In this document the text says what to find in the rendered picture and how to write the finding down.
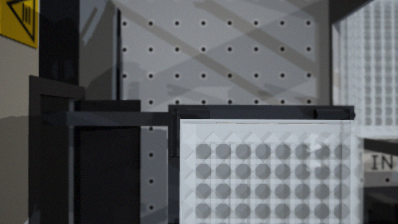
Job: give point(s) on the dark grey regrip nest plate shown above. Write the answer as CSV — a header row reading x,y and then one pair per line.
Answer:
x,y
377,200

